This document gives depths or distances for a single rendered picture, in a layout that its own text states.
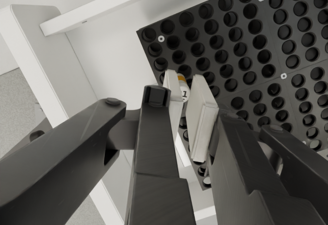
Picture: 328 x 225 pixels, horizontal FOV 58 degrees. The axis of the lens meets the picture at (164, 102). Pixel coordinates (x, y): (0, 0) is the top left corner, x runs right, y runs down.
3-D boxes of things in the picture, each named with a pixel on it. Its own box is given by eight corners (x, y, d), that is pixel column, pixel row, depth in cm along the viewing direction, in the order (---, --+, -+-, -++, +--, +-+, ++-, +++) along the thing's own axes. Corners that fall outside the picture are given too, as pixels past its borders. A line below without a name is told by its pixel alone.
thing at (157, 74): (201, 187, 32) (202, 191, 31) (136, 30, 27) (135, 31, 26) (218, 182, 31) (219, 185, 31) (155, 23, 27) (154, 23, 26)
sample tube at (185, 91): (184, 87, 25) (188, 104, 20) (170, 85, 25) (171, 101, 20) (187, 73, 24) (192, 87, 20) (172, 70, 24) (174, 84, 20)
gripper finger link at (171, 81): (172, 158, 14) (156, 155, 14) (168, 111, 21) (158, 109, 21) (184, 100, 14) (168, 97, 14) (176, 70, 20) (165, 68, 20)
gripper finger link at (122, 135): (160, 159, 13) (90, 148, 12) (160, 117, 17) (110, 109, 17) (166, 127, 12) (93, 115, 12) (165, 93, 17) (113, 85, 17)
